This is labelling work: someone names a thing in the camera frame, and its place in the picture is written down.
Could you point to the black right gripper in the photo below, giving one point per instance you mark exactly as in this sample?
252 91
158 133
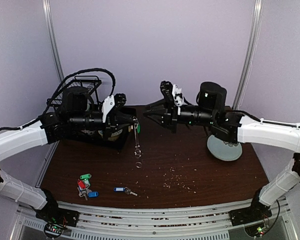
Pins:
172 116

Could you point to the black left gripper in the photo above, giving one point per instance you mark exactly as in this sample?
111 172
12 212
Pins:
116 120

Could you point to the green key tag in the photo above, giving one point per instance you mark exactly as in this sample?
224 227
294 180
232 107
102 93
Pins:
138 128
85 176

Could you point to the blue key tag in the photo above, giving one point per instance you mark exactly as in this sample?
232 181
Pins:
119 189
93 194

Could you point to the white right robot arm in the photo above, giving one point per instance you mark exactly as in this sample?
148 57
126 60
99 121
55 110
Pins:
232 127

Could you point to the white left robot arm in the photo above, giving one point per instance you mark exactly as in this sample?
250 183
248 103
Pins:
12 142

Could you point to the silver keys bunch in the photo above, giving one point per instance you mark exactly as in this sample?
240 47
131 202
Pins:
83 192

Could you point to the yellow blue patterned bowl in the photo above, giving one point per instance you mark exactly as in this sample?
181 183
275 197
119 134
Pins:
114 136

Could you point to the light blue flower plate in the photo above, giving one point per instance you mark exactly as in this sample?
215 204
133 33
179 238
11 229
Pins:
224 151

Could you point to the silver key on blue tag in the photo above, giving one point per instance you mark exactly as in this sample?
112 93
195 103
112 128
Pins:
128 191

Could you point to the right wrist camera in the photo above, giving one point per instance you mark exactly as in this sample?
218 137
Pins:
173 96

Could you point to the black wire dish rack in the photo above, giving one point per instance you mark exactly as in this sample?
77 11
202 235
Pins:
77 114

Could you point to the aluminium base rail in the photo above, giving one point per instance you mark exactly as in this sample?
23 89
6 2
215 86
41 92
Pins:
210 222

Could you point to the left aluminium wall post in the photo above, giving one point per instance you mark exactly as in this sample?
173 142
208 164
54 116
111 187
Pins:
52 38

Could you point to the aluminium wall post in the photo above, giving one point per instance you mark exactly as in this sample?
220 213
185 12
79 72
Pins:
250 51
52 38

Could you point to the right aluminium wall post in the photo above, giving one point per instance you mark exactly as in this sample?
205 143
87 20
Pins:
250 51

